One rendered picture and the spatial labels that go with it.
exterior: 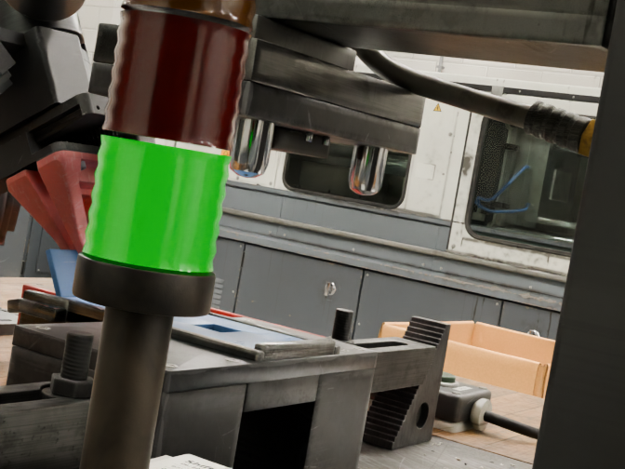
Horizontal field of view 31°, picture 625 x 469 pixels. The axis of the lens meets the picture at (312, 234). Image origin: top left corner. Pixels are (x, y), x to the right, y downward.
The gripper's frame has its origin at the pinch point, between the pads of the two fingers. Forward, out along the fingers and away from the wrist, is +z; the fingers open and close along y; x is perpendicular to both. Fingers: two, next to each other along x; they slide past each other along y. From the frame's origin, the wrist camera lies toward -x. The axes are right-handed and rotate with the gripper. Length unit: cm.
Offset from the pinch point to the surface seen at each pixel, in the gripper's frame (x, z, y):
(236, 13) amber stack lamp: -26.7, 3.1, 29.9
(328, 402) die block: 3.3, 11.8, 11.3
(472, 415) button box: 33.1, 14.3, 6.1
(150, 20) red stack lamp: -28.4, 2.8, 28.2
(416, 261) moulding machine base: 457, -73, -189
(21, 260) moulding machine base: 474, -169, -462
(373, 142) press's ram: 3.4, -1.0, 18.7
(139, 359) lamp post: -27.3, 11.2, 24.1
